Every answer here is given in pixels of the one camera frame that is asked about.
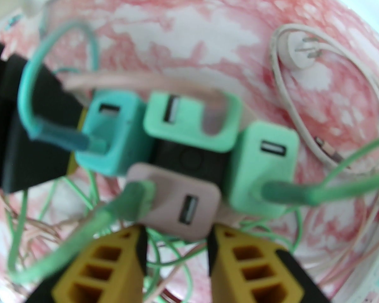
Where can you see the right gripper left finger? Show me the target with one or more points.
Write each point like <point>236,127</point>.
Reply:
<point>98,273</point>

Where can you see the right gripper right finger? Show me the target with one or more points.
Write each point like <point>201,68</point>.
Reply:
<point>255,273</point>

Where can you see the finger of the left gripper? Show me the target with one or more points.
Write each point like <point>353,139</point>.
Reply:
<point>34,163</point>

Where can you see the teal charger plug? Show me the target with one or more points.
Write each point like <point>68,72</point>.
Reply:
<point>120,137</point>

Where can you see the mint green charger plug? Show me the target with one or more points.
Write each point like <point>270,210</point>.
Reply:
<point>255,175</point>
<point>183,131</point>

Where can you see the pink charger plug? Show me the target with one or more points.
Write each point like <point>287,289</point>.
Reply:
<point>167,181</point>

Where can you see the white power strip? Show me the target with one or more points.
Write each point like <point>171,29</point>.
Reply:
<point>375,279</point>

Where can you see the black cube socket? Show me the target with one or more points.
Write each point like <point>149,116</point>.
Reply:
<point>189,159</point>

